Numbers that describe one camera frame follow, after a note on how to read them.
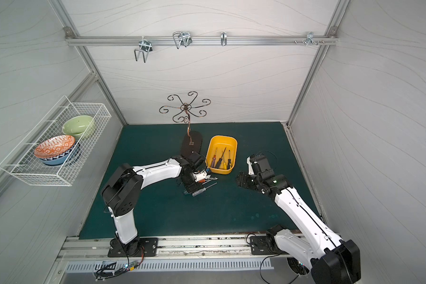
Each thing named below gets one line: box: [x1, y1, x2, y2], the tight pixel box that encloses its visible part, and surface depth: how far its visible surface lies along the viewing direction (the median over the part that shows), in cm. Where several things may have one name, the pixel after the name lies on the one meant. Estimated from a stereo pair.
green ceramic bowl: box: [62, 115, 94, 138], surface depth 73 cm
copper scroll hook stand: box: [159, 91, 212, 156], surface depth 90 cm
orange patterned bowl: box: [34, 134, 76, 159], surface depth 64 cm
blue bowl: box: [39, 142, 81, 166], surface depth 59 cm
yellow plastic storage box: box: [205, 134, 238, 175], surface depth 106 cm
